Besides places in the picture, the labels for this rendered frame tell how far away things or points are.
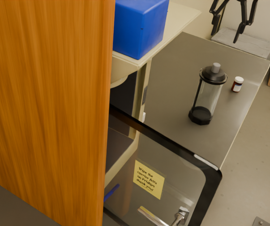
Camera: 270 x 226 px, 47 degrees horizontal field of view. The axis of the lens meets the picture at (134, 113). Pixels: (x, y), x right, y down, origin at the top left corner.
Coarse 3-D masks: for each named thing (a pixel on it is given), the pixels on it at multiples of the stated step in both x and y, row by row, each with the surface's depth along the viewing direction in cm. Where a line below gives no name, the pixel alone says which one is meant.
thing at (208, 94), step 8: (200, 72) 120; (224, 72) 122; (208, 80) 116; (224, 80) 117; (200, 88) 122; (208, 88) 119; (216, 88) 119; (200, 96) 123; (208, 96) 121; (216, 96) 122; (200, 104) 125; (208, 104) 124; (200, 112) 127; (208, 112) 127
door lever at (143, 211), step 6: (138, 210) 67; (144, 210) 67; (144, 216) 67; (150, 216) 66; (156, 216) 67; (174, 216) 68; (180, 216) 67; (150, 222) 66; (156, 222) 65; (162, 222) 65; (174, 222) 66; (180, 222) 68
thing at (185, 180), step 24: (120, 120) 64; (120, 144) 68; (144, 144) 63; (168, 144) 58; (120, 168) 73; (168, 168) 62; (192, 168) 58; (216, 168) 54; (120, 192) 78; (144, 192) 72; (168, 192) 66; (192, 192) 61; (120, 216) 85; (168, 216) 70; (192, 216) 65
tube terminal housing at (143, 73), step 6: (150, 60) 92; (144, 66) 95; (138, 72) 94; (144, 72) 96; (138, 78) 97; (144, 78) 94; (138, 84) 99; (144, 84) 95; (138, 90) 101; (138, 96) 103; (138, 102) 104; (138, 108) 106; (132, 114) 105; (138, 114) 107
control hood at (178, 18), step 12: (168, 12) 74; (180, 12) 75; (192, 12) 75; (168, 24) 69; (180, 24) 69; (168, 36) 64; (156, 48) 60; (120, 60) 56; (132, 60) 56; (144, 60) 57; (120, 72) 58; (132, 72) 57
